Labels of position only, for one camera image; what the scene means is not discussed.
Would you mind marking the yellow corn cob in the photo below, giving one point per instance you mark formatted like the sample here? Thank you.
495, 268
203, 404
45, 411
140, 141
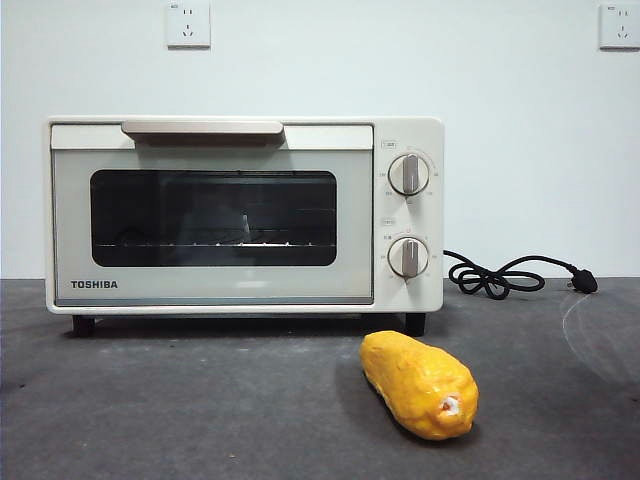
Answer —
415, 385

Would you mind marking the cream timer knob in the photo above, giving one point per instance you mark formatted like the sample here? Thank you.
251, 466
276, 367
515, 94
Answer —
409, 257

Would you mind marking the white wall socket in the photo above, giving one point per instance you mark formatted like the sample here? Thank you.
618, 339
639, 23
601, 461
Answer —
620, 27
188, 25

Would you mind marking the cream toaster oven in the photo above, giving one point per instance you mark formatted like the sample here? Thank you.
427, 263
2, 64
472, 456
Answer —
405, 135

